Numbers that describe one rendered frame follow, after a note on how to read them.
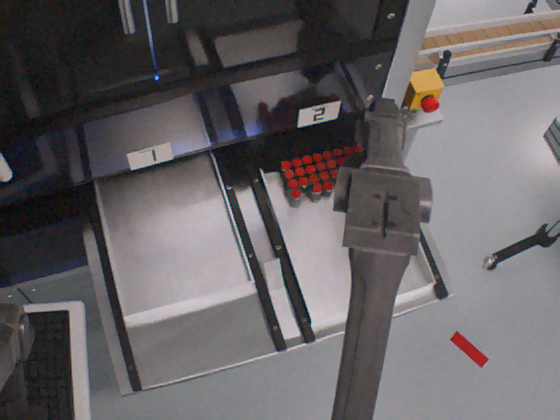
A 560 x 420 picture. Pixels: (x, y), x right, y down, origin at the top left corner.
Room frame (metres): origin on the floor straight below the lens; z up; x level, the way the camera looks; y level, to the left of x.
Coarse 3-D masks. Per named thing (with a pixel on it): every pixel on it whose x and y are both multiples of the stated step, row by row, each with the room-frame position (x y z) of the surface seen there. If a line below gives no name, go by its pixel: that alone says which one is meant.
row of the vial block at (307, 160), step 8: (328, 152) 0.70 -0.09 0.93; (336, 152) 0.70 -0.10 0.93; (344, 152) 0.71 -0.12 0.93; (352, 152) 0.71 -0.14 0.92; (296, 160) 0.67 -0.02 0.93; (304, 160) 0.68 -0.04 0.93; (312, 160) 0.68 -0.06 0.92; (320, 160) 0.68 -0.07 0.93; (280, 168) 0.66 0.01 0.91; (288, 168) 0.65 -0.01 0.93; (296, 168) 0.66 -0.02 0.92; (304, 168) 0.67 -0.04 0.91; (280, 176) 0.65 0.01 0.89
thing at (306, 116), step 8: (328, 104) 0.74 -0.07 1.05; (336, 104) 0.74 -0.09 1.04; (304, 112) 0.72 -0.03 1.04; (312, 112) 0.72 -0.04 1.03; (320, 112) 0.73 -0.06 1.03; (328, 112) 0.74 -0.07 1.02; (336, 112) 0.74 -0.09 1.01; (304, 120) 0.72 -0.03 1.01; (312, 120) 0.72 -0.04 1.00; (320, 120) 0.73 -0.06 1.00
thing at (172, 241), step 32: (192, 160) 0.67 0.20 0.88; (96, 192) 0.56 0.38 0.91; (128, 192) 0.58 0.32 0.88; (160, 192) 0.59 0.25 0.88; (192, 192) 0.60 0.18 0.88; (224, 192) 0.59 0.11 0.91; (128, 224) 0.51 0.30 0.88; (160, 224) 0.52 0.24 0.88; (192, 224) 0.53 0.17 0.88; (224, 224) 0.53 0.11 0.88; (128, 256) 0.44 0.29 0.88; (160, 256) 0.45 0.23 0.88; (192, 256) 0.46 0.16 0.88; (224, 256) 0.46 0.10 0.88; (128, 288) 0.37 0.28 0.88; (160, 288) 0.38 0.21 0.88; (192, 288) 0.39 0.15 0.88; (224, 288) 0.39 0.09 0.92; (128, 320) 0.31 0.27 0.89
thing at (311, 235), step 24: (288, 216) 0.57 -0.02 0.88; (312, 216) 0.57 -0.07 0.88; (336, 216) 0.58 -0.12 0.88; (288, 240) 0.51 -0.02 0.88; (312, 240) 0.52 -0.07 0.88; (336, 240) 0.53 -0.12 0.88; (312, 264) 0.47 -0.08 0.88; (336, 264) 0.47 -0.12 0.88; (312, 288) 0.42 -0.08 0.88; (336, 288) 0.42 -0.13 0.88; (408, 288) 0.44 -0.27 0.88; (312, 312) 0.37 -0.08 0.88; (336, 312) 0.37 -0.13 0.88
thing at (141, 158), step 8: (168, 144) 0.61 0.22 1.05; (136, 152) 0.58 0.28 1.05; (144, 152) 0.59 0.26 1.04; (160, 152) 0.60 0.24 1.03; (168, 152) 0.61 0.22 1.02; (128, 160) 0.58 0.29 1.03; (136, 160) 0.58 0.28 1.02; (144, 160) 0.59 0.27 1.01; (152, 160) 0.59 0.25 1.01; (160, 160) 0.60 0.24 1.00; (136, 168) 0.58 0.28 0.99
